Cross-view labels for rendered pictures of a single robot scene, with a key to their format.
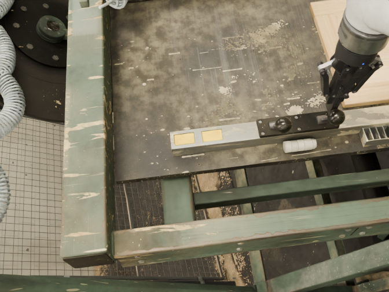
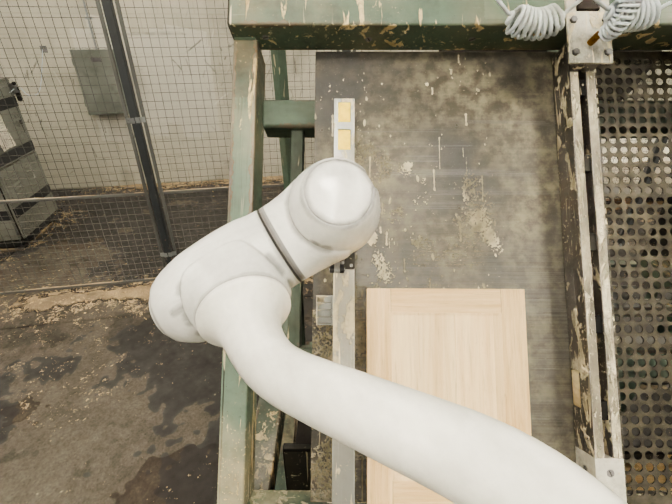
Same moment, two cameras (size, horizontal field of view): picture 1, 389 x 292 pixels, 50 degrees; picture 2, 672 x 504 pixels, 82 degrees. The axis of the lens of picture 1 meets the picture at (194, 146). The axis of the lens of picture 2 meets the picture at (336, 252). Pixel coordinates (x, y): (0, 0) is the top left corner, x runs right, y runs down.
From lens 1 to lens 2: 0.66 m
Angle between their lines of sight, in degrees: 29
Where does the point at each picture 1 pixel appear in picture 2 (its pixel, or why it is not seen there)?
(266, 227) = (238, 172)
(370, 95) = (374, 319)
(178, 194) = (300, 113)
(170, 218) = (278, 104)
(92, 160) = (319, 12)
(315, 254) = not seen: hidden behind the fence
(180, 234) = (244, 96)
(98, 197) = (279, 17)
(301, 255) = not seen: hidden behind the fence
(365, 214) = not seen: hidden behind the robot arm
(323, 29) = (476, 293)
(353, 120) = (340, 286)
